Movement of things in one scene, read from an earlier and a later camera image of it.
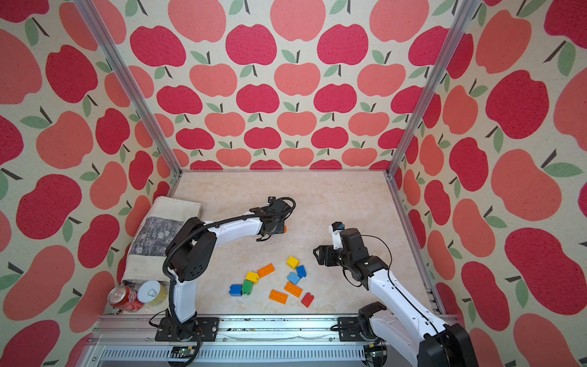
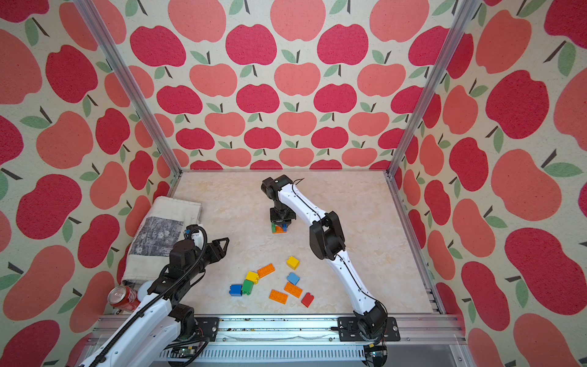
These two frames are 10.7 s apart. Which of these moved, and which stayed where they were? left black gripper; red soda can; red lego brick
Moved: left black gripper
Stayed: red soda can; red lego brick
